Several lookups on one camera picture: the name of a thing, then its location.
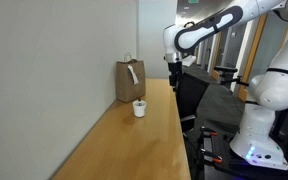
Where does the black office chair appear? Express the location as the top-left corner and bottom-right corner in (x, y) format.
(175, 71), (211, 134)

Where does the black armrest chair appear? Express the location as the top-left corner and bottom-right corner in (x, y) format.
(213, 65), (250, 92)

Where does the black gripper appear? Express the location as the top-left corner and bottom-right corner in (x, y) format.
(167, 60), (184, 93)

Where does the white mug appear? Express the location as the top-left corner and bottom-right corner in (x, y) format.
(132, 99), (148, 118)

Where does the white paper tag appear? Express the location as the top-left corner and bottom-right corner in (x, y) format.
(127, 64), (140, 86)

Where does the wide wooden door frame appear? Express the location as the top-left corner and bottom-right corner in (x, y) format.
(237, 13), (269, 103)

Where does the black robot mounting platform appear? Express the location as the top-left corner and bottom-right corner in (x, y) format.
(197, 124), (288, 180)

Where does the narrow wooden door frame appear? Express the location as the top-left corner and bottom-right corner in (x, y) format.
(211, 30), (224, 81)

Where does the brown paper bag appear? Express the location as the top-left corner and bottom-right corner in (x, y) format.
(115, 52), (147, 104)

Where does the orange-handled black clamp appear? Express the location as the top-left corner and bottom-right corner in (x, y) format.
(199, 148), (224, 165)
(201, 125), (219, 138)

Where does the black cable loop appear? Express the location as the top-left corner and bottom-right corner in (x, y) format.
(183, 20), (196, 28)

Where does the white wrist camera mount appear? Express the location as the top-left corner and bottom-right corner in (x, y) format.
(182, 54), (197, 68)

